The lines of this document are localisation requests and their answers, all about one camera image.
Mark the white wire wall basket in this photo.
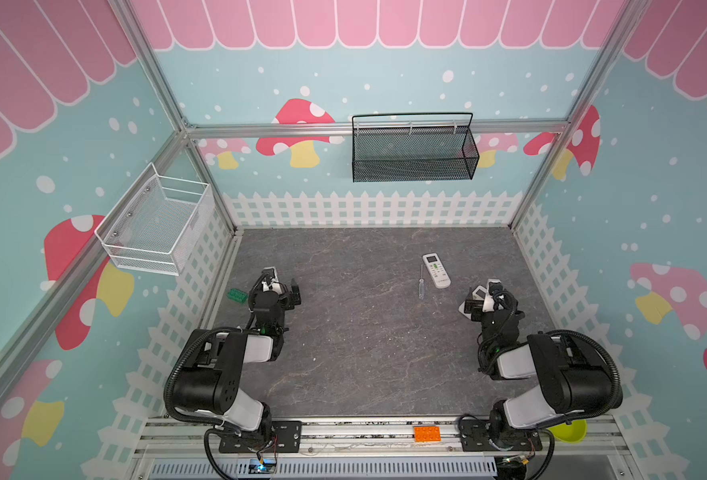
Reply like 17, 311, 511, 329
95, 164, 215, 276

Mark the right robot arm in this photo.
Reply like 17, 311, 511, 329
461, 281, 623, 451

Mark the black mesh wall basket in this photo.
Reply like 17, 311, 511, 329
351, 112, 481, 183

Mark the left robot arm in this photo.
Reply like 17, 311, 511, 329
164, 269, 302, 451

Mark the green toy brick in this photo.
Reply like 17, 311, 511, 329
227, 288, 248, 304

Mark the lime green bowl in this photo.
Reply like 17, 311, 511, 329
549, 419, 589, 444

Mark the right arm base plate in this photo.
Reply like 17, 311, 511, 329
457, 415, 543, 454

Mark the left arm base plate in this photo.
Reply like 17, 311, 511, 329
218, 420, 303, 454

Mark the clear handle screwdriver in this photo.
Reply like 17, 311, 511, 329
419, 264, 425, 300

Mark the orange toy brick on rail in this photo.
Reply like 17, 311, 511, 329
413, 425, 441, 443

